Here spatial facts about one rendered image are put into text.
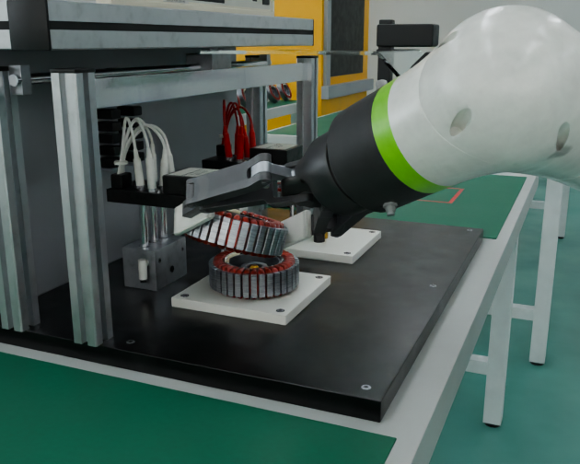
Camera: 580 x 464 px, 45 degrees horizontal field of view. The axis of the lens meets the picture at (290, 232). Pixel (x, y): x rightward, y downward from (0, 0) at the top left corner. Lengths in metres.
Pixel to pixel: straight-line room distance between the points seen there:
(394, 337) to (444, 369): 0.06
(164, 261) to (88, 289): 0.19
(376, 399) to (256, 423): 0.11
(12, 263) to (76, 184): 0.13
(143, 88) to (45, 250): 0.26
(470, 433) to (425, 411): 1.46
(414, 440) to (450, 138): 0.28
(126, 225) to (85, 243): 0.34
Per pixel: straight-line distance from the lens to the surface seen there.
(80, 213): 0.73
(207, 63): 1.06
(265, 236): 0.70
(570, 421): 2.28
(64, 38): 0.72
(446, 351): 0.80
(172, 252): 0.93
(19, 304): 0.82
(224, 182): 0.62
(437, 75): 0.48
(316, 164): 0.58
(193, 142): 1.21
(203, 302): 0.83
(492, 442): 2.11
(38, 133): 0.91
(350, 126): 0.54
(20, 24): 0.72
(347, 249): 1.03
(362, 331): 0.78
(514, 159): 0.47
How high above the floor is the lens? 1.08
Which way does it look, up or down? 15 degrees down
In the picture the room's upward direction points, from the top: straight up
